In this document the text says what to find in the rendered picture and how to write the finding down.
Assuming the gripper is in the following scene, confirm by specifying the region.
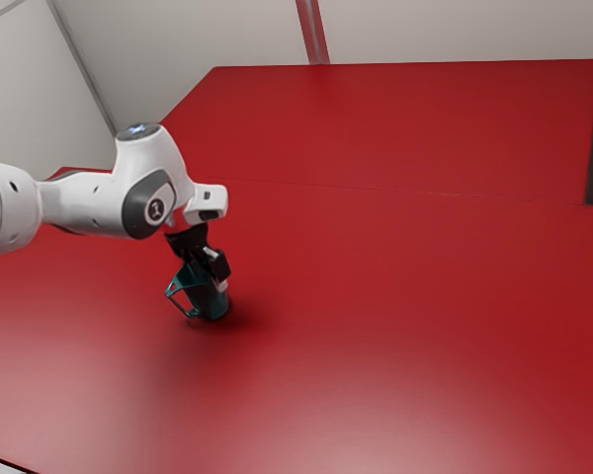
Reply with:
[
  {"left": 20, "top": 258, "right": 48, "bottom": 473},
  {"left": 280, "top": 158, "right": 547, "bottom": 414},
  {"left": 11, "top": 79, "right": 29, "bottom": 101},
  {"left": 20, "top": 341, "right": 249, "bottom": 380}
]
[{"left": 163, "top": 221, "right": 232, "bottom": 293}]

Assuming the teal faceted mug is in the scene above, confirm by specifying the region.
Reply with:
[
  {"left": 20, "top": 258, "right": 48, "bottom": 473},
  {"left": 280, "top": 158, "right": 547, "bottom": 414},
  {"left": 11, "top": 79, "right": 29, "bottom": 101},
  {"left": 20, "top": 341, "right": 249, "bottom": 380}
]
[{"left": 164, "top": 260, "right": 231, "bottom": 322}]

